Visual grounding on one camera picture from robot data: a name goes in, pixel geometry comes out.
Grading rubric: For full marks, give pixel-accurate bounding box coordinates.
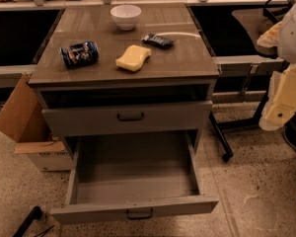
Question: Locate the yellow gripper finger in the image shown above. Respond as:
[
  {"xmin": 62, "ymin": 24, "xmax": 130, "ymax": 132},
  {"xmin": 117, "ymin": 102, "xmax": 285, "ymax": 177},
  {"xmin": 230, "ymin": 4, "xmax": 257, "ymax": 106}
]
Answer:
[{"xmin": 259, "ymin": 64, "xmax": 296, "ymax": 131}]

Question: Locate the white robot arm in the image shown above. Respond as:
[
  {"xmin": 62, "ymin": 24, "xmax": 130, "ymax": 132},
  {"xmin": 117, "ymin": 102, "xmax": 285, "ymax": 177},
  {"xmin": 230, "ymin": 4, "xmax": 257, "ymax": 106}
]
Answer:
[{"xmin": 257, "ymin": 3, "xmax": 296, "ymax": 131}]

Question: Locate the black bar on floor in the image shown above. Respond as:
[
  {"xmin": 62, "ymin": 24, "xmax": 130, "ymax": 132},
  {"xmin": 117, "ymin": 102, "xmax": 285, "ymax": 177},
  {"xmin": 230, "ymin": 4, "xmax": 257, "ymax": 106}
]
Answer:
[{"xmin": 13, "ymin": 206, "xmax": 42, "ymax": 237}]

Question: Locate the white ceramic bowl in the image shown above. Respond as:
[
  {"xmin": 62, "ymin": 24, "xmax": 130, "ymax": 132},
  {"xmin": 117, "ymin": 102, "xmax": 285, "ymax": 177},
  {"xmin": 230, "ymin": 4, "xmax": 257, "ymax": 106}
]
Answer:
[{"xmin": 111, "ymin": 4, "xmax": 141, "ymax": 31}]

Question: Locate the blue pepsi can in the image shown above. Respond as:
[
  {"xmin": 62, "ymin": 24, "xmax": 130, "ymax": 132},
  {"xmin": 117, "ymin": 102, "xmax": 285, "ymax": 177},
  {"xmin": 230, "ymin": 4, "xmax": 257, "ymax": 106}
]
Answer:
[{"xmin": 60, "ymin": 41, "xmax": 99, "ymax": 68}]

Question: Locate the open grey lower drawer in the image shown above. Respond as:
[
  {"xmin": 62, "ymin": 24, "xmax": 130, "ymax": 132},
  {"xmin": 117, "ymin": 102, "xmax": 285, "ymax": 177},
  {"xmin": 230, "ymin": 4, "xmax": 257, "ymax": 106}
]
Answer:
[{"xmin": 50, "ymin": 131, "xmax": 218, "ymax": 224}]

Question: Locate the black bag on table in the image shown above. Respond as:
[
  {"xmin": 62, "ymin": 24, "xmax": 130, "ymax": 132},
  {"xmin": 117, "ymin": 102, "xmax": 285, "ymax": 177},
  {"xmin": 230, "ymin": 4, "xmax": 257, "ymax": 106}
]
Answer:
[{"xmin": 262, "ymin": 0, "xmax": 295, "ymax": 24}]

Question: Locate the brown cardboard box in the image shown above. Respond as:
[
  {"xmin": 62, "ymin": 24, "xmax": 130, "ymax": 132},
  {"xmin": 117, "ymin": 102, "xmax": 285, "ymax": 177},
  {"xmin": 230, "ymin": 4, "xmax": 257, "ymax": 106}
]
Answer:
[{"xmin": 0, "ymin": 74, "xmax": 73, "ymax": 171}]

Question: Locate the blue snack bag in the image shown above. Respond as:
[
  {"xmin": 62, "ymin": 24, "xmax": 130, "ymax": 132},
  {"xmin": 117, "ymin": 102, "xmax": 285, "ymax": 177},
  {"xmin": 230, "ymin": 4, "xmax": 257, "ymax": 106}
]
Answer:
[{"xmin": 141, "ymin": 34, "xmax": 174, "ymax": 49}]

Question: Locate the grey drawer cabinet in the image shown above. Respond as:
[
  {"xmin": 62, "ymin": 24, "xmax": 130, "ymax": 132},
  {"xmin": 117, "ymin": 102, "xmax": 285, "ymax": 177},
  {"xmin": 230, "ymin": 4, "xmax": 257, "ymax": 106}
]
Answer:
[{"xmin": 27, "ymin": 3, "xmax": 221, "ymax": 225}]

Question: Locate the yellow sponge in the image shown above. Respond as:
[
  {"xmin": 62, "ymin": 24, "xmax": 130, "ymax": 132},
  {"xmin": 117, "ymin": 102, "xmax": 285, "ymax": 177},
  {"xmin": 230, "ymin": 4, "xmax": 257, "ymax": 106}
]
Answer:
[{"xmin": 115, "ymin": 44, "xmax": 151, "ymax": 72}]

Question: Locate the black side table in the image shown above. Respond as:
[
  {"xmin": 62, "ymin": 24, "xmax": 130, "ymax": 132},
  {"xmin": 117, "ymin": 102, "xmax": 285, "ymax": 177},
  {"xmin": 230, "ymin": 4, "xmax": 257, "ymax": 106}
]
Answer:
[{"xmin": 208, "ymin": 7, "xmax": 289, "ymax": 163}]

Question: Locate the closed grey upper drawer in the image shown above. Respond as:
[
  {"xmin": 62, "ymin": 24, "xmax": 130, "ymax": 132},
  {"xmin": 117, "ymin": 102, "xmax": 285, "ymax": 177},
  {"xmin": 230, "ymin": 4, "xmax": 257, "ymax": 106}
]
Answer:
[{"xmin": 42, "ymin": 101, "xmax": 212, "ymax": 136}]

